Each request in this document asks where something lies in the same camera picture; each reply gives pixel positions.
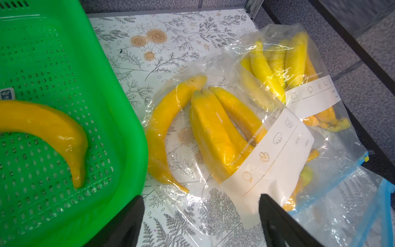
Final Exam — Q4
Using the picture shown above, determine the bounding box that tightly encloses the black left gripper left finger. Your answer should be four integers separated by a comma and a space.
85, 196, 145, 247

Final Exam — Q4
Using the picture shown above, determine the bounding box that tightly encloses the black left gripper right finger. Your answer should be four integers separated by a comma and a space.
259, 194, 322, 247

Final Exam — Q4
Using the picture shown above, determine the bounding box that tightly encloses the clear zip-top bag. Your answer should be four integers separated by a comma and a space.
226, 24, 395, 247
143, 56, 368, 228

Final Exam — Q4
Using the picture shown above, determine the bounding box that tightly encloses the yellow banana bunch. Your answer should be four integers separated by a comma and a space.
145, 75, 314, 214
245, 30, 351, 132

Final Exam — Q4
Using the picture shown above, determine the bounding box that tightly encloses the small label in basket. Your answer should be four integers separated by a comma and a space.
0, 87, 16, 100

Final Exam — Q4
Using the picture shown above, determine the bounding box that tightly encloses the green plastic basket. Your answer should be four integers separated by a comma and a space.
1, 1, 148, 247

